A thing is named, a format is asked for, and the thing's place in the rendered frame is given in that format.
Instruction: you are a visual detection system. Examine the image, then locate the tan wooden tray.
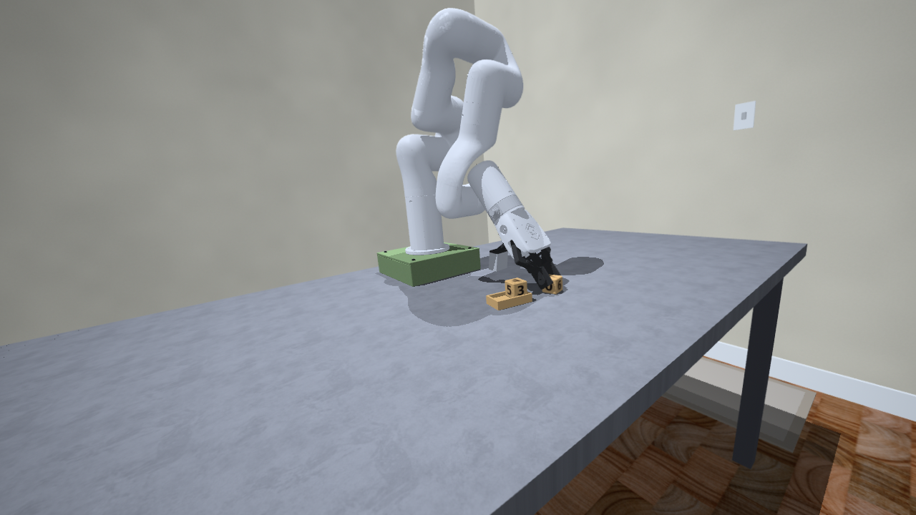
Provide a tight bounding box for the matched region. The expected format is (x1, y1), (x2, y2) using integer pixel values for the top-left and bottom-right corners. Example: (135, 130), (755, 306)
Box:
(486, 291), (532, 310)

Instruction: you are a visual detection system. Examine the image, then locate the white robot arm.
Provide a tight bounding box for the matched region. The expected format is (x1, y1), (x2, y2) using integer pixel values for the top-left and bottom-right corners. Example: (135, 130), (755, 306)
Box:
(396, 8), (523, 255)

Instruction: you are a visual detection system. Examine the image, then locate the tan wooden number cube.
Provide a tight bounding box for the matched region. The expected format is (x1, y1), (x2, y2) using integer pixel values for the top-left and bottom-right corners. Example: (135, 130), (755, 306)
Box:
(542, 274), (562, 294)
(505, 278), (527, 298)

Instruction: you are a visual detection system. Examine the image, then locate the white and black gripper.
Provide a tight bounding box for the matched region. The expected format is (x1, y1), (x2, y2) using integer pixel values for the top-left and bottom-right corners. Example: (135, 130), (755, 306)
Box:
(494, 205), (561, 290)

